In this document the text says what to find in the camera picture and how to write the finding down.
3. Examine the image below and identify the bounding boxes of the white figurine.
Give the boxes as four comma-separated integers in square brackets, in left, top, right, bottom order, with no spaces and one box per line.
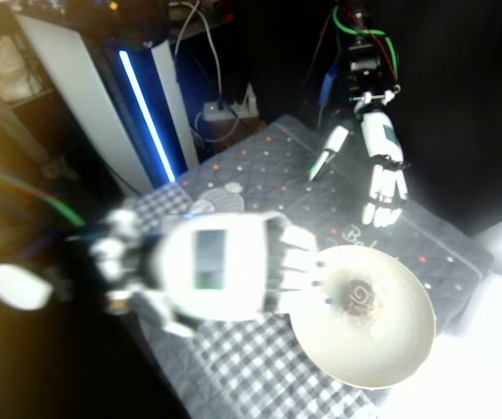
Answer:
[0,33,43,102]

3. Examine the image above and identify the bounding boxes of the red cable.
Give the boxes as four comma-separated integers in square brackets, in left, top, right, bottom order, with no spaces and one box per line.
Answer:
[345,7,398,76]

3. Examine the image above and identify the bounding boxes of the brown food piece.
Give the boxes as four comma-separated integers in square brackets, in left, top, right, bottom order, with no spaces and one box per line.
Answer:
[324,268,385,337]

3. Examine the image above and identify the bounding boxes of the green cable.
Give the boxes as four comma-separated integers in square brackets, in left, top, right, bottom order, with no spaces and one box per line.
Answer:
[331,4,399,80]

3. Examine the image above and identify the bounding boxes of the white round bowl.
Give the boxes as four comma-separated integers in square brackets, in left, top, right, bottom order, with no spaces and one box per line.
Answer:
[288,244,437,389]

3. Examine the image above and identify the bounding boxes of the white cable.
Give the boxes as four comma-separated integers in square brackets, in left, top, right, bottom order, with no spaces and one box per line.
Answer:
[172,0,243,145]

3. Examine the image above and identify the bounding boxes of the grey quilt with printed bear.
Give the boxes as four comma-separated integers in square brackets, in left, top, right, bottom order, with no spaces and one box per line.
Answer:
[114,113,495,419]

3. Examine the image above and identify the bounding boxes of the white column with blue light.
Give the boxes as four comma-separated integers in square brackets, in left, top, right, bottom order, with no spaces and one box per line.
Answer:
[14,12,200,197]

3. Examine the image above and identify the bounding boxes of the white power strip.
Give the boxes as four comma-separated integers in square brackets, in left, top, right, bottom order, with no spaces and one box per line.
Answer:
[201,82,259,122]

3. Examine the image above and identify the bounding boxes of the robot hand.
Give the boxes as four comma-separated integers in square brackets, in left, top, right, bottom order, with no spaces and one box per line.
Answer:
[308,111,411,229]
[145,211,341,340]

